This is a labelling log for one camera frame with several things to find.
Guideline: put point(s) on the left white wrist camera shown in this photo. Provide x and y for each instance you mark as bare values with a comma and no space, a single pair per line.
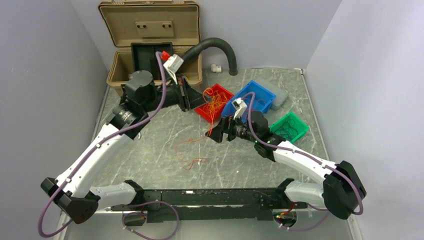
171,64

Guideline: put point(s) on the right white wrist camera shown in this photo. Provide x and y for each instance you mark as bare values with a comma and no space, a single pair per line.
240,107

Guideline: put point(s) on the red plastic bin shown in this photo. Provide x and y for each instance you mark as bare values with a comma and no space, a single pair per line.
212,110

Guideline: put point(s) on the blue plastic bin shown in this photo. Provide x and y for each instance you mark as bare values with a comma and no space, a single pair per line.
262,100

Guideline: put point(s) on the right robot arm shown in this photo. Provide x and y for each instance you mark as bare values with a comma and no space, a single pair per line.
336,186

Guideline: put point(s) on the grey plastic case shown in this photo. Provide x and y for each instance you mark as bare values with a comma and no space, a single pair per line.
280,94

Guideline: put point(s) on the white pipe fitting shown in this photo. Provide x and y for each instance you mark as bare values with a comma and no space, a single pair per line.
216,68

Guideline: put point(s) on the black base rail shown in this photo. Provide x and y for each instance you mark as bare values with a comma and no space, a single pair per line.
161,205

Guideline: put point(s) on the green plastic bin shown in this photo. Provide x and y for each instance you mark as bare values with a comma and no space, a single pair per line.
290,127

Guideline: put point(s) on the black toolbox tray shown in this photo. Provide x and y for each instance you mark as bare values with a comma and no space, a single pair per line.
144,55

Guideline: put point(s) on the tan plastic toolbox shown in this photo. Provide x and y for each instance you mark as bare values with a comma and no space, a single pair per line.
147,22

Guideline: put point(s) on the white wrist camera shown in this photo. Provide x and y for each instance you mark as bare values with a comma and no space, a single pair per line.
171,64
240,107

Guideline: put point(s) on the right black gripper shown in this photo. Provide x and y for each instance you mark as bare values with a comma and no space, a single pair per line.
226,125

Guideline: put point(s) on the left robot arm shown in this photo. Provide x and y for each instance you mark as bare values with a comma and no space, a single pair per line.
73,191

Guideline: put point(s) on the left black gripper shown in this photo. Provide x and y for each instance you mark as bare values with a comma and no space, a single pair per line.
189,97

